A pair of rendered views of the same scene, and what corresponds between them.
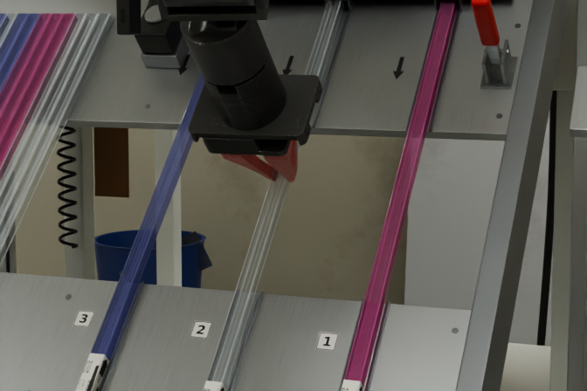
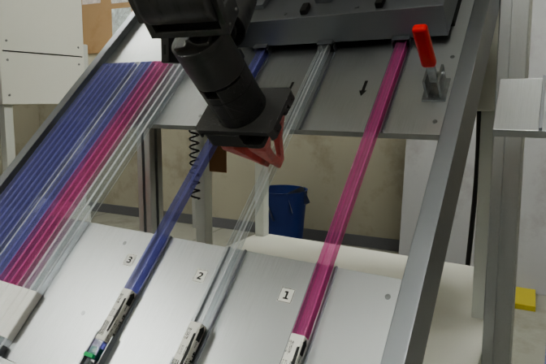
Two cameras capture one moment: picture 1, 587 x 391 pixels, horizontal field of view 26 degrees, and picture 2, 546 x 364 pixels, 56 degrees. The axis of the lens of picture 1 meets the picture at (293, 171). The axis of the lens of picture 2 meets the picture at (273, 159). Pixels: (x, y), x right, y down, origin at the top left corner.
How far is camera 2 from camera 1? 0.51 m
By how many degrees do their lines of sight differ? 10
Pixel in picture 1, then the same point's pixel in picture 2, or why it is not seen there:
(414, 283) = (405, 214)
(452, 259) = not seen: hidden behind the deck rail
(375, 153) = (388, 152)
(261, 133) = (243, 130)
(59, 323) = (114, 262)
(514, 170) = (444, 163)
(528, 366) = (459, 279)
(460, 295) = not seen: hidden behind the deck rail
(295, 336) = (263, 288)
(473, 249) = not seen: hidden behind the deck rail
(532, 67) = (462, 84)
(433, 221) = (416, 185)
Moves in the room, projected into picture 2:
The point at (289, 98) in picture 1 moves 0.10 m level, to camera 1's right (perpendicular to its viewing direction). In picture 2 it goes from (267, 104) to (361, 105)
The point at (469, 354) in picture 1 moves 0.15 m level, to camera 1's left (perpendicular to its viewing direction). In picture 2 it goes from (396, 322) to (229, 309)
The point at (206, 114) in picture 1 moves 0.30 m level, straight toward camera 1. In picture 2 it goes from (209, 117) to (84, 138)
